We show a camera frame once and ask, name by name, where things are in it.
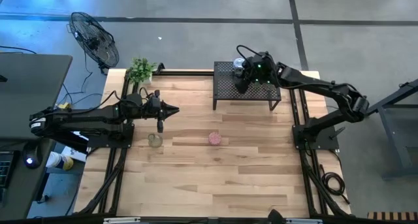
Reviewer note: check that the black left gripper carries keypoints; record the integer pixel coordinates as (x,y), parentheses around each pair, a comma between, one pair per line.
(153,105)

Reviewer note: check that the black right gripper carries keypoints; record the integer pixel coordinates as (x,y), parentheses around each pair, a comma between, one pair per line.
(261,70)

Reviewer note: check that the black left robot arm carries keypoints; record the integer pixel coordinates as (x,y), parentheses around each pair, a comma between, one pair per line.
(81,118)

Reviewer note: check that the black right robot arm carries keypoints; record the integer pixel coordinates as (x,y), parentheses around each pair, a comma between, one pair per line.
(313,83)

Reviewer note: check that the black perforated metal shelf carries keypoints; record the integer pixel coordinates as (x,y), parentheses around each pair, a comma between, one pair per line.
(225,85)

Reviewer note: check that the clear glass jar left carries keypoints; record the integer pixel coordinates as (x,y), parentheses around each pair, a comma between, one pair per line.
(155,141)

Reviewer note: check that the small green potted plant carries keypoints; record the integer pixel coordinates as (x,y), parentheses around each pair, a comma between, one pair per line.
(139,70)

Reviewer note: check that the white paper box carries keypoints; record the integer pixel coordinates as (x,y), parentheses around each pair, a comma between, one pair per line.
(78,154)

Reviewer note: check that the black metal floor fan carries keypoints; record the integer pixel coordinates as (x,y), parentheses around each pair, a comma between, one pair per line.
(94,41)

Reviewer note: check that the yellow power plug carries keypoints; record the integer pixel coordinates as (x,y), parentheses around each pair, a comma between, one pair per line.
(64,105)

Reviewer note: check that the white label strip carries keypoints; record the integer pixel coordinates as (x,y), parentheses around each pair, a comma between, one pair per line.
(121,220)
(303,221)

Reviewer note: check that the white bottle with yellow cap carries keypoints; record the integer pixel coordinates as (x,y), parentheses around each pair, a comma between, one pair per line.
(55,160)

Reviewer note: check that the dark grey desk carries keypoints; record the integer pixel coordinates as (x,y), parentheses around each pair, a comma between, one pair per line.
(29,87)

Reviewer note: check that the black computer mouse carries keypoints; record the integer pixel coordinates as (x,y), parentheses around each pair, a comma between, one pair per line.
(32,157)

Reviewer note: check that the small black power adapter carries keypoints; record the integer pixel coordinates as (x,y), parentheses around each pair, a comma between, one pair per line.
(44,198)

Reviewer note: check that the black keyboard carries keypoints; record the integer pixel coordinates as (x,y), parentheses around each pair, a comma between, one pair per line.
(5,170)

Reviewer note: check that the striped wooden slat board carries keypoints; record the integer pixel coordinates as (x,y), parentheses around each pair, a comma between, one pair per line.
(392,215)

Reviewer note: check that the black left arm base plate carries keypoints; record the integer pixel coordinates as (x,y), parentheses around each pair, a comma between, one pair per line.
(125,138)

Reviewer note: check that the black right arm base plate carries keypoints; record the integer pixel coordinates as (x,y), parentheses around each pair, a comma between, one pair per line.
(323,140)

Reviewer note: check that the dark metal table frame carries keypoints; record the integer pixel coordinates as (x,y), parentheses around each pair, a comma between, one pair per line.
(390,126)

